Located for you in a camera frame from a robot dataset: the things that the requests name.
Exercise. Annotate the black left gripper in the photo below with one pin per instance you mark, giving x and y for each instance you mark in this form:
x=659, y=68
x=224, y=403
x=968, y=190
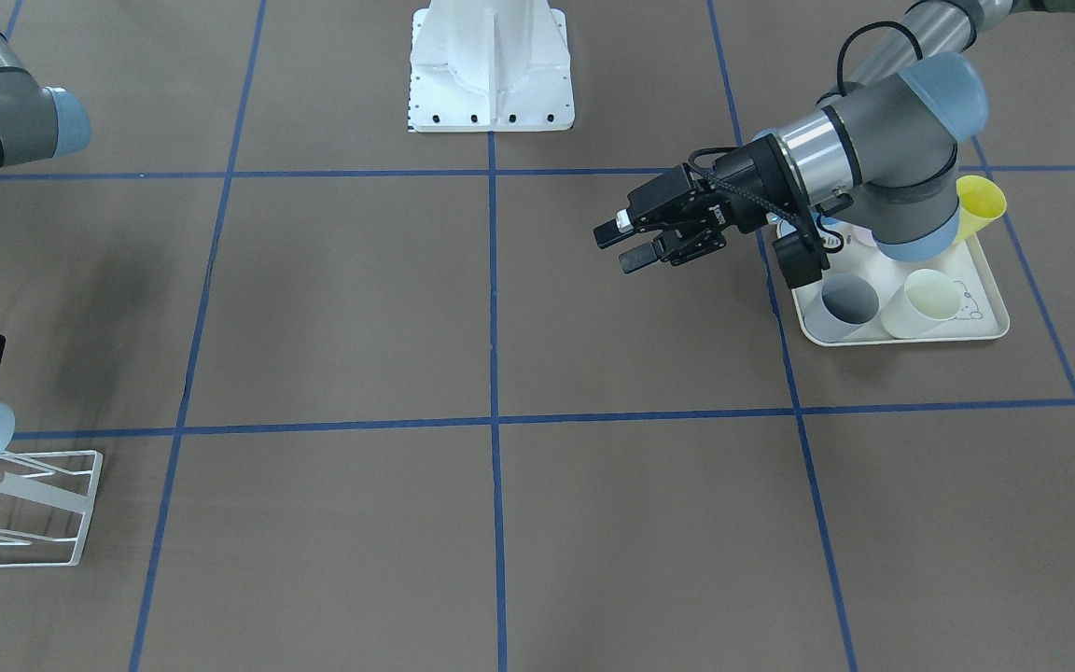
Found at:
x=750, y=183

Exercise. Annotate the yellow cup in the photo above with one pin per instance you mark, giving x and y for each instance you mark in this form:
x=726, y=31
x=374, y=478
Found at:
x=981, y=201

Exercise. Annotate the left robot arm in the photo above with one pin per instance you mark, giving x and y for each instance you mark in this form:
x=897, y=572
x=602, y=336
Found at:
x=880, y=149

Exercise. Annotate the grey cup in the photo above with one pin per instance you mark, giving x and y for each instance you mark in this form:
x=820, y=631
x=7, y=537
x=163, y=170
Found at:
x=844, y=303

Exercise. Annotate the pink cup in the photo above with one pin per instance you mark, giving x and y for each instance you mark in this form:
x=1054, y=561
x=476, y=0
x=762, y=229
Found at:
x=863, y=236

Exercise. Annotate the pale green cup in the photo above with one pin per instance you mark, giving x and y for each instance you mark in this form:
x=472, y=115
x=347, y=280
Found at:
x=925, y=300

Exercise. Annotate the cream plastic tray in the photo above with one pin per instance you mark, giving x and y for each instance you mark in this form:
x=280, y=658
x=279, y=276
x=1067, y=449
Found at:
x=982, y=314

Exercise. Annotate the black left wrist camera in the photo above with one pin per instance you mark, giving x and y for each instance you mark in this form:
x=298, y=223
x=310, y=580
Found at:
x=802, y=259

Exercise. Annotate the white wire cup rack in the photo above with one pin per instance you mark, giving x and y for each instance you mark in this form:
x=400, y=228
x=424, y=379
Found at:
x=47, y=502

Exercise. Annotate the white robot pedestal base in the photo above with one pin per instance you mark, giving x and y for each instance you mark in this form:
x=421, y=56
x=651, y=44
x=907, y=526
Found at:
x=490, y=67

